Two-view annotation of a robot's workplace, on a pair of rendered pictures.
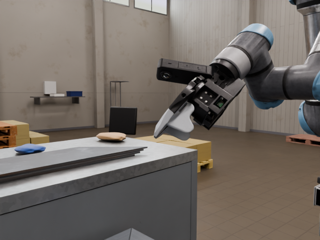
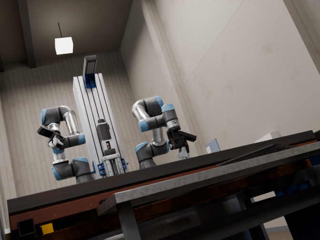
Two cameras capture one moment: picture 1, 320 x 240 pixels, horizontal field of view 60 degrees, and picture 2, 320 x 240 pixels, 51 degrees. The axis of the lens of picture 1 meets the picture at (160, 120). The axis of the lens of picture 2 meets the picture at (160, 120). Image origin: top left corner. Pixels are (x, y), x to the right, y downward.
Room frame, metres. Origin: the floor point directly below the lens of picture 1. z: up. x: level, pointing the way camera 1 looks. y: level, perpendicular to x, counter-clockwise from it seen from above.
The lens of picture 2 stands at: (-0.60, 1.52, 0.62)
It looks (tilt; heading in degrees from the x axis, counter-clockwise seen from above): 17 degrees up; 288
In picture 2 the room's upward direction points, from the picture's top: 18 degrees counter-clockwise
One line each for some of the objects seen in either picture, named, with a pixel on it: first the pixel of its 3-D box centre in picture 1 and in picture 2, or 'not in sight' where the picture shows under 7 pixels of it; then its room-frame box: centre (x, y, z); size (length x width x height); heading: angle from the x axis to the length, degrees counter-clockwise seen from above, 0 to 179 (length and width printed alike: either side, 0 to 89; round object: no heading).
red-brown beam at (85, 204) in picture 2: not in sight; (195, 175); (-0.21, 0.02, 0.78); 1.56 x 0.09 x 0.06; 46
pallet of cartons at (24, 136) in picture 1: (22, 138); not in sight; (5.77, 2.90, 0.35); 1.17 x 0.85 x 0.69; 38
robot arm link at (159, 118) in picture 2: not in sight; (165, 120); (-0.02, -0.40, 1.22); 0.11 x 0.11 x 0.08; 28
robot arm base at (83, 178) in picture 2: not in sight; (85, 181); (0.78, -0.62, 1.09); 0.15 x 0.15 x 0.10
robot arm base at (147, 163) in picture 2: not in sight; (147, 165); (0.39, -0.93, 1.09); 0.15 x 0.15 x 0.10
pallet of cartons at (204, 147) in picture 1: (169, 152); not in sight; (4.87, -0.17, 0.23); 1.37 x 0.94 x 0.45; 39
